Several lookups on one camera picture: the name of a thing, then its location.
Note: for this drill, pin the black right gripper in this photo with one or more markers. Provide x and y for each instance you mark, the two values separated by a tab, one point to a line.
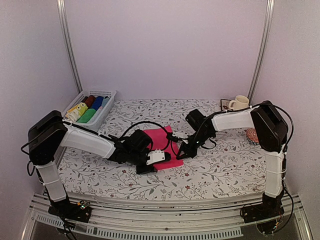
190	151

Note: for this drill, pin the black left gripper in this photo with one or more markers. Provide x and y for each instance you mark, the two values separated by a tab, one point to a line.
140	170

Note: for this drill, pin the pink towel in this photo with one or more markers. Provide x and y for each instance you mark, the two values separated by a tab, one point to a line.
159	138

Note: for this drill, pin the green and cream patterned towel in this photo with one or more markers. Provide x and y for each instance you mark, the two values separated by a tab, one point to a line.
76	112

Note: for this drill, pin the floral tablecloth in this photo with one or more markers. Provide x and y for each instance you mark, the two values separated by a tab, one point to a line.
233	168

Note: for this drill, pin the patterned square coaster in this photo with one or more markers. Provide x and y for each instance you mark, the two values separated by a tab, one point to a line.
227	105

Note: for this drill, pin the white plastic basket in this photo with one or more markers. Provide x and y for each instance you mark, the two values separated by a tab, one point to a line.
96	121

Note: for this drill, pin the cream ceramic mug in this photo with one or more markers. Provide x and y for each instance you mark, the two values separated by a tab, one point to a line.
240	102

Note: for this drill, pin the green rolled towel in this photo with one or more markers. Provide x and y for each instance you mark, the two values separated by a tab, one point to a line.
89	113

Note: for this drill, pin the light blue rolled towel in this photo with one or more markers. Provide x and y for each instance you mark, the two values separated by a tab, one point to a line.
103	103

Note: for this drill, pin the brown rolled towel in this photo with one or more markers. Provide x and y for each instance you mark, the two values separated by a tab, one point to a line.
89	101

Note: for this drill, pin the right robot arm white sleeve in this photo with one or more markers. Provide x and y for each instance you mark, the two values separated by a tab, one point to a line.
274	135

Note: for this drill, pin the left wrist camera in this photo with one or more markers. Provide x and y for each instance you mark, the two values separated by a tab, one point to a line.
157	156

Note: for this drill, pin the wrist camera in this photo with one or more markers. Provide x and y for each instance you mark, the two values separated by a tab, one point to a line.
157	156
176	136

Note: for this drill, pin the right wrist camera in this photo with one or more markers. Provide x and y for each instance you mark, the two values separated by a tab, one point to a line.
176	136

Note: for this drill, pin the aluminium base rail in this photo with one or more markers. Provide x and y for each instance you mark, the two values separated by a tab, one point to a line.
209	219

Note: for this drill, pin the right aluminium frame post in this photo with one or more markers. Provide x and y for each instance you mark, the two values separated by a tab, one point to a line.
270	4

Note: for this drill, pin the aluminium frame post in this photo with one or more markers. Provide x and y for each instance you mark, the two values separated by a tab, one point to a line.
61	7
270	4

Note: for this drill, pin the left aluminium frame post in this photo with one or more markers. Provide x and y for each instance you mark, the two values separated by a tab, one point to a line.
61	7

